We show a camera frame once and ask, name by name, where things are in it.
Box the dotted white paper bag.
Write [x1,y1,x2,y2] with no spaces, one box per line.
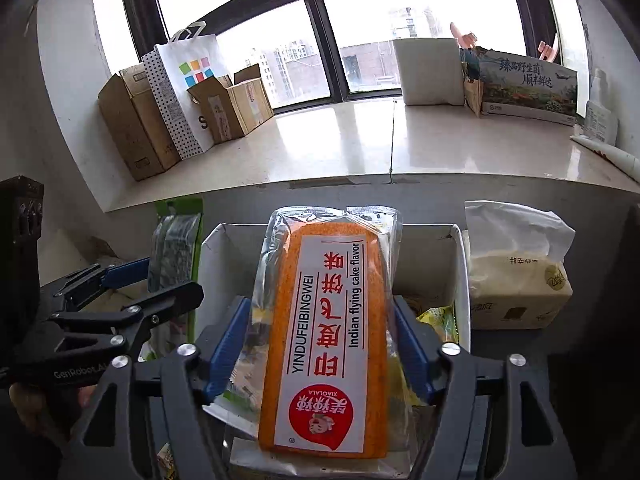
[142,21,228,160]

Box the large brown cardboard box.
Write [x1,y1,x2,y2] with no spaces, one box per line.
[98,64,180,181]

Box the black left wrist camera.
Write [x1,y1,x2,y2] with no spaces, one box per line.
[1,176,44,325]

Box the landscape printed carton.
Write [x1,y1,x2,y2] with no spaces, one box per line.
[474,48,578,126]

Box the white paper card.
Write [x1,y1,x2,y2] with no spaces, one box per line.
[584,100,618,145]

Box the yellow Lay's chips bag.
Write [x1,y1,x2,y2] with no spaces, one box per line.
[416,306,460,344]

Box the green snack packet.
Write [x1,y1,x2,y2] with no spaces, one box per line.
[140,197,204,361]

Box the small open cardboard box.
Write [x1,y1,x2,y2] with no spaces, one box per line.
[188,64,274,145]

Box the white storage box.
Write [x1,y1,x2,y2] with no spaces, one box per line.
[194,223,471,351]

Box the orange Indian flying cake pack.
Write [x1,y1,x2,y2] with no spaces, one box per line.
[243,206,416,479]

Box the white foam block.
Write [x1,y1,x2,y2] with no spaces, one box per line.
[393,38,464,106]

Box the white tube on sill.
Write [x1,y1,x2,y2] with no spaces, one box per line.
[570,134,640,183]

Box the small woven basket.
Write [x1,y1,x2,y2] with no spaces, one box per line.
[463,77,484,117]

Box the left hand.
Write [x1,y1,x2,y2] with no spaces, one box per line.
[9,384,96,446]

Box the tissue pack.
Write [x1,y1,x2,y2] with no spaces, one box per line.
[464,200,575,330]

